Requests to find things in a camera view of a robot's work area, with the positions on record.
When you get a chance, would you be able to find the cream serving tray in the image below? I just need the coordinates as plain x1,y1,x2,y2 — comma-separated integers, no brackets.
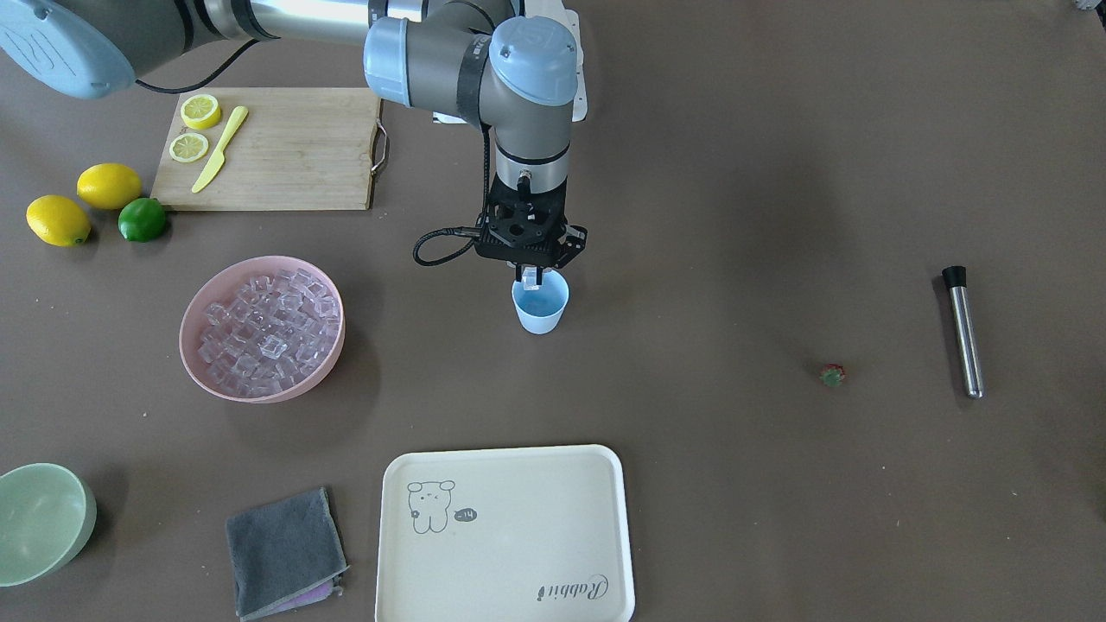
375,444,636,621

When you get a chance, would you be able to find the yellow lemon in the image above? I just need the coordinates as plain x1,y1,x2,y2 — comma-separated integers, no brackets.
76,162,143,210
25,194,92,247

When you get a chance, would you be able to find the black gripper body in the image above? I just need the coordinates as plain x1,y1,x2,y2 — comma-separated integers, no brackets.
474,186,588,269

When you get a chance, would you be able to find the green lime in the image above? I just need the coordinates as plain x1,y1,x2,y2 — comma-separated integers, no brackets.
118,198,168,243

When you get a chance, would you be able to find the wooden cutting board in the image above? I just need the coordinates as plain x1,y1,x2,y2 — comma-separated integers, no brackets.
150,87,388,212

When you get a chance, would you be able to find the lemon half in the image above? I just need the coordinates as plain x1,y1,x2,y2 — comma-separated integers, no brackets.
167,131,210,164
179,93,222,129

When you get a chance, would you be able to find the green bowl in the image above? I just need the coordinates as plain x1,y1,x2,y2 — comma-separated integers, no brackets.
1,463,98,587

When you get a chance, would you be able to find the clear ice cubes pile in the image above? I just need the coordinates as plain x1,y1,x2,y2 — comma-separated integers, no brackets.
197,270,340,398

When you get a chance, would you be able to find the pink bowl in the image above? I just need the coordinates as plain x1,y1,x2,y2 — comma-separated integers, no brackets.
179,256,346,404

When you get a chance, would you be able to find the yellow plastic knife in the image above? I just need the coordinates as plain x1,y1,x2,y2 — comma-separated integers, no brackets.
191,105,250,194

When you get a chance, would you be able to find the steel muddler with black tip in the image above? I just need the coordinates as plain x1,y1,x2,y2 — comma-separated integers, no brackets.
941,265,985,400

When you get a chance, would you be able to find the blue plastic cup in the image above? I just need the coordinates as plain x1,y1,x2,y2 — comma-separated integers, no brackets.
511,270,568,334

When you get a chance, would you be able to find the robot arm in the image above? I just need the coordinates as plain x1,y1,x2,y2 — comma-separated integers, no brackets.
1,1,586,291

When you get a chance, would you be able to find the grey folded cloth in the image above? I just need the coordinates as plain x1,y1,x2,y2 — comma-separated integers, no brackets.
225,487,349,621

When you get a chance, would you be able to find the red strawberry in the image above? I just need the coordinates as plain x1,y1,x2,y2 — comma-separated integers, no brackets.
818,364,847,387

